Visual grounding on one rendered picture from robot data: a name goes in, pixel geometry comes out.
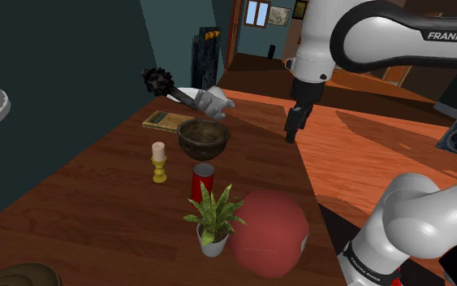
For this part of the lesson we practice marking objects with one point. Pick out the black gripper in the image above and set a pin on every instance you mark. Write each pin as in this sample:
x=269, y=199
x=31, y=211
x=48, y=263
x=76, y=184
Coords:
x=307, y=93

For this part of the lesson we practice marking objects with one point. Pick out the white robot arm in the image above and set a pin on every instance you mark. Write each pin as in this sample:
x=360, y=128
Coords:
x=319, y=47

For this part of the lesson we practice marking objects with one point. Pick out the grey hand figure with black mace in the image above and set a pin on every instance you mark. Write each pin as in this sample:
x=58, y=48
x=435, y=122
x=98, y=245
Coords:
x=212, y=102

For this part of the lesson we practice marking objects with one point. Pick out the dark brown bowl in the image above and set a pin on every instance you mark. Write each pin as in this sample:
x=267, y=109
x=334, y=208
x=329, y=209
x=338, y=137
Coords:
x=203, y=139

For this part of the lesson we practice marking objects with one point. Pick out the tall dark cabinet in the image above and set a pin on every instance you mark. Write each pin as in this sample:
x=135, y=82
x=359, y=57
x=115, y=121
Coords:
x=207, y=59

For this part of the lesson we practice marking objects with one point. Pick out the red can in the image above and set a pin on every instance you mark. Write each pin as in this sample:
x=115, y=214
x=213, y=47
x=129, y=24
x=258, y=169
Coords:
x=203, y=180

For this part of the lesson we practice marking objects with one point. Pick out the red round cap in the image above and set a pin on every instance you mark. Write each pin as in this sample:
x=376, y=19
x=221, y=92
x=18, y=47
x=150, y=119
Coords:
x=271, y=233

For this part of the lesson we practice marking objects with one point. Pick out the wooden framed window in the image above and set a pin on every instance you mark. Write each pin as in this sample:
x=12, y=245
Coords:
x=257, y=12

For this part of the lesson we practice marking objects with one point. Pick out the white plate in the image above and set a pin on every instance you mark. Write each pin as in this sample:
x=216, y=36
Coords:
x=184, y=93

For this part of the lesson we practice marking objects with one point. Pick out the dark robot stand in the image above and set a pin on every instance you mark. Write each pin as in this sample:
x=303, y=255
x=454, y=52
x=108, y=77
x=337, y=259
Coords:
x=333, y=233

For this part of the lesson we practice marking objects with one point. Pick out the green and yellow book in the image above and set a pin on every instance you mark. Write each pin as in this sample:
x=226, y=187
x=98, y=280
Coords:
x=164, y=120

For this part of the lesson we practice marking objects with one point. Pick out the green plant in white pot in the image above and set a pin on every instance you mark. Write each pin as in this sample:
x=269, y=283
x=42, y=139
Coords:
x=213, y=225

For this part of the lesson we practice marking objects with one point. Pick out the candle on yellow holder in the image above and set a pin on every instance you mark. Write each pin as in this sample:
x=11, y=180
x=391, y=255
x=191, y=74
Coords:
x=159, y=162

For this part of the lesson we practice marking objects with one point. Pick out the brown wooden table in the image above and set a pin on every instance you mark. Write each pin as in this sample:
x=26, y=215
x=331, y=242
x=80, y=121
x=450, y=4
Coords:
x=93, y=198

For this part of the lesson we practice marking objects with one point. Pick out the pale wall picture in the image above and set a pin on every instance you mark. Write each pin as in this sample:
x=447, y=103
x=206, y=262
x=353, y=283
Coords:
x=279, y=16

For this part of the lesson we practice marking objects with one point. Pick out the red brown door frame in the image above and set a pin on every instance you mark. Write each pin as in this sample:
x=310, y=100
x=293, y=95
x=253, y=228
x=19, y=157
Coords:
x=233, y=35

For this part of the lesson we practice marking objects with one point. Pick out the dark framed wall picture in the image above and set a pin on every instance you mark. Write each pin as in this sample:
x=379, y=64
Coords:
x=300, y=8

